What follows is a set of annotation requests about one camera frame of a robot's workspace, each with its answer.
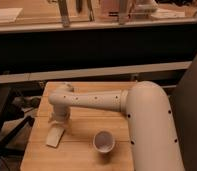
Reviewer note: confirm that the white sponge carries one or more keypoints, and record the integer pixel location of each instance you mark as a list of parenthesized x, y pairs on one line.
[(54, 135)]

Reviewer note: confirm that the metal frame post right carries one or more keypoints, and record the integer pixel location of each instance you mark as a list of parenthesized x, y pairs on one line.
[(122, 12)]

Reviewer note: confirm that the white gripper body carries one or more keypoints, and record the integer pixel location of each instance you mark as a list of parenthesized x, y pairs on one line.
[(60, 116)]

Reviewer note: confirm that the metal frame post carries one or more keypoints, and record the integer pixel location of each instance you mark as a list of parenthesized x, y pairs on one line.
[(122, 12), (64, 13)]

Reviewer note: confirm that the white device on bench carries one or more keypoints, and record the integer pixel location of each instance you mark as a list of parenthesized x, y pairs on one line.
[(142, 9)]

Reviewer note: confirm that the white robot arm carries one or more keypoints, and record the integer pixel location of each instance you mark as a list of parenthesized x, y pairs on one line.
[(152, 130)]

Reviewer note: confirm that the dark chair back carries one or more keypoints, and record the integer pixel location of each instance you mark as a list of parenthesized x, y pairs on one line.
[(184, 105)]

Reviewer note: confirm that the white paper sheet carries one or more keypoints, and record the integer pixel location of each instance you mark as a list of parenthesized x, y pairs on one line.
[(9, 14)]

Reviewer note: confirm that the metal frame post left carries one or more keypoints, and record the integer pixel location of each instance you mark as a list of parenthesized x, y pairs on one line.
[(64, 13)]

